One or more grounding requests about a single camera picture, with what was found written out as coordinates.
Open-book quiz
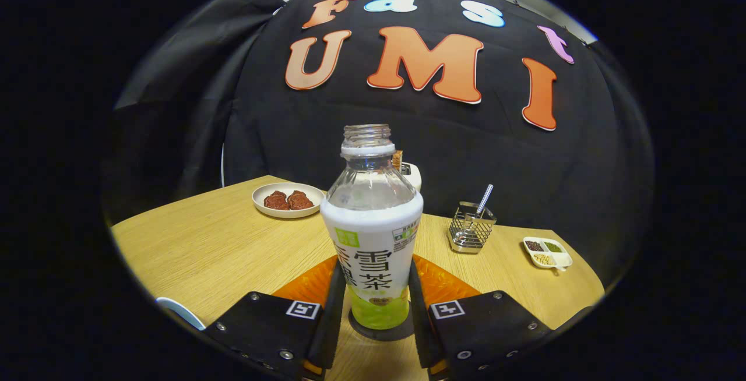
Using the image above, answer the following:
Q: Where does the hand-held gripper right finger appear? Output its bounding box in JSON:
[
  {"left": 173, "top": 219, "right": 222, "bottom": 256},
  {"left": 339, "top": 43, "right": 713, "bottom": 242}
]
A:
[{"left": 408, "top": 256, "right": 554, "bottom": 380}]

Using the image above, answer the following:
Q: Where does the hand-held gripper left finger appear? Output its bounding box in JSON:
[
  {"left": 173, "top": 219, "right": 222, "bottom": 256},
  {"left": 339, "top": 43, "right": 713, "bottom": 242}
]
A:
[{"left": 204, "top": 256, "right": 349, "bottom": 380}]

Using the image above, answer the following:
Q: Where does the dark round coaster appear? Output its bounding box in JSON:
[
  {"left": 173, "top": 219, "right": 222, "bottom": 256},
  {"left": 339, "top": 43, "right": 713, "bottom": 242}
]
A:
[{"left": 348, "top": 305, "right": 416, "bottom": 342}]

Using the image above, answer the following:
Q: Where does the clear juice bottle white label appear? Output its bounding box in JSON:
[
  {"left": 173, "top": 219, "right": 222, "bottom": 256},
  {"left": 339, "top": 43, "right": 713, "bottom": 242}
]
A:
[{"left": 320, "top": 124, "right": 424, "bottom": 330}]

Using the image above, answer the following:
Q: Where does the white ceramic cup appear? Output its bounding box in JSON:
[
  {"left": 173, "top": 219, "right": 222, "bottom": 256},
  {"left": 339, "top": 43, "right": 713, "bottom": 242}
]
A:
[{"left": 155, "top": 297, "right": 206, "bottom": 331}]

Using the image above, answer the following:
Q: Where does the small round plate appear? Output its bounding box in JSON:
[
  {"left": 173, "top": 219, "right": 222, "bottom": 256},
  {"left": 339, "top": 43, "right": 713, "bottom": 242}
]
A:
[{"left": 252, "top": 182, "right": 326, "bottom": 219}]

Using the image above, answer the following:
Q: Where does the wooden table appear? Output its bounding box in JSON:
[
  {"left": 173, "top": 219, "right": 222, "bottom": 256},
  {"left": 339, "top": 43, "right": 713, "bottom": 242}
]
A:
[{"left": 111, "top": 175, "right": 606, "bottom": 381}]

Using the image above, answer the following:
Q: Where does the striped straw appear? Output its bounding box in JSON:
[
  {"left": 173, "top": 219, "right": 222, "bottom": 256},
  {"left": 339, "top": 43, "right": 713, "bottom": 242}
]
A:
[{"left": 475, "top": 184, "right": 494, "bottom": 216}]

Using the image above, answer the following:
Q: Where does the white toaster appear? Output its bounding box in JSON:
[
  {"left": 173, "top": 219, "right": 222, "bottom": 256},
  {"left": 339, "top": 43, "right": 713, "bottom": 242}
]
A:
[{"left": 400, "top": 162, "right": 423, "bottom": 192}]

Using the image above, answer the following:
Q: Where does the divided white dish with beans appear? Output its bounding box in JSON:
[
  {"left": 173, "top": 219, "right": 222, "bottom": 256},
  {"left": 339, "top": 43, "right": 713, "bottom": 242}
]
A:
[{"left": 523, "top": 237, "right": 573, "bottom": 271}]

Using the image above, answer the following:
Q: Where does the black backdrop cloth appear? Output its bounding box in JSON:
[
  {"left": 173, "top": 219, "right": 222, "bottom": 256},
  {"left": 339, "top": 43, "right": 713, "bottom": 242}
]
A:
[{"left": 102, "top": 0, "right": 653, "bottom": 288}]

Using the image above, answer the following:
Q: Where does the wire mesh holder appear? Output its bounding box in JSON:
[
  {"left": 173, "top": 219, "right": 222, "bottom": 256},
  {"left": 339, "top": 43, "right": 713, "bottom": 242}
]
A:
[{"left": 448, "top": 202, "right": 498, "bottom": 253}]

